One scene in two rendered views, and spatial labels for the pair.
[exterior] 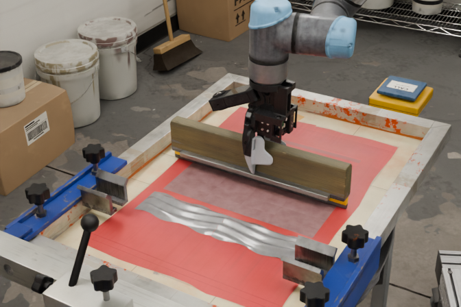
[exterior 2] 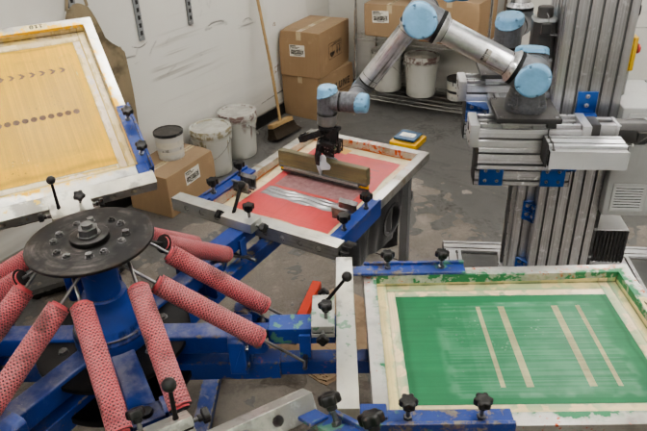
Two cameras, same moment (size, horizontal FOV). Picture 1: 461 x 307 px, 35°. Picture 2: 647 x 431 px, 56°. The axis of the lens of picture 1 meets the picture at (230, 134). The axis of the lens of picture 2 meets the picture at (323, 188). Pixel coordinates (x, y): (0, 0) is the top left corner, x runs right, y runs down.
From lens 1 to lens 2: 0.94 m
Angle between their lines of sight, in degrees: 2
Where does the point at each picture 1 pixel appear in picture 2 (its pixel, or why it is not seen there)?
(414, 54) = (447, 128)
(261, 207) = (324, 191)
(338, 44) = (359, 106)
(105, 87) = (235, 150)
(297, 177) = (343, 175)
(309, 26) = (345, 97)
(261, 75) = (323, 122)
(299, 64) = (368, 136)
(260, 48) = (322, 109)
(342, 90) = not seen: hidden behind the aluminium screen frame
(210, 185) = (298, 182)
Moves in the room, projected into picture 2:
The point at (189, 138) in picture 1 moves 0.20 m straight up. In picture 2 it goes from (288, 158) to (285, 112)
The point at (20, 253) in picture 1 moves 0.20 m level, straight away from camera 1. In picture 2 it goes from (207, 204) to (196, 180)
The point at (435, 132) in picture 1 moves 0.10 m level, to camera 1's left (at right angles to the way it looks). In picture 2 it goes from (420, 156) to (396, 157)
